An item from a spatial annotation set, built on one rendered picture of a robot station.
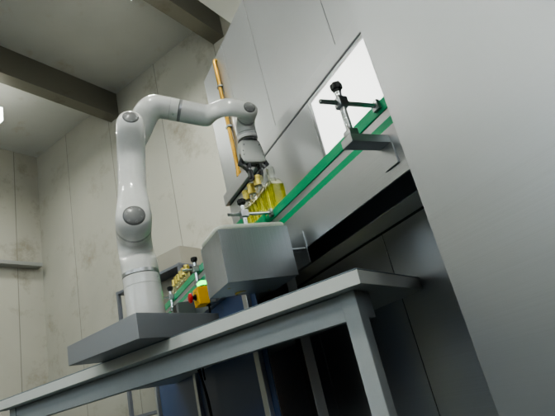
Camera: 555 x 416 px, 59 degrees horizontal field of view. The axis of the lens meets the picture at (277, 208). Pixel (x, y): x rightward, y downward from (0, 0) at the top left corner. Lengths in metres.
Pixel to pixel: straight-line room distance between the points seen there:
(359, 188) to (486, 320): 0.57
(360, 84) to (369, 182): 0.45
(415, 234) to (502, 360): 0.69
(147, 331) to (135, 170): 0.65
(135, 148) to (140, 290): 0.53
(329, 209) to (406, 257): 0.27
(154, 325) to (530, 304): 0.96
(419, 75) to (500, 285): 0.36
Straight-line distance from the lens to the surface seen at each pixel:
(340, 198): 1.32
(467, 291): 0.80
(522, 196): 0.73
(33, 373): 8.93
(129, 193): 1.73
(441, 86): 0.83
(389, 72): 0.93
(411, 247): 1.43
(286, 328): 1.21
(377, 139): 1.14
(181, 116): 1.98
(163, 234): 6.97
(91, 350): 1.51
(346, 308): 1.12
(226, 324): 1.27
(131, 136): 1.83
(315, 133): 1.77
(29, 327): 9.04
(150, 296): 1.61
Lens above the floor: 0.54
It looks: 21 degrees up
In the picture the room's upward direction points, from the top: 14 degrees counter-clockwise
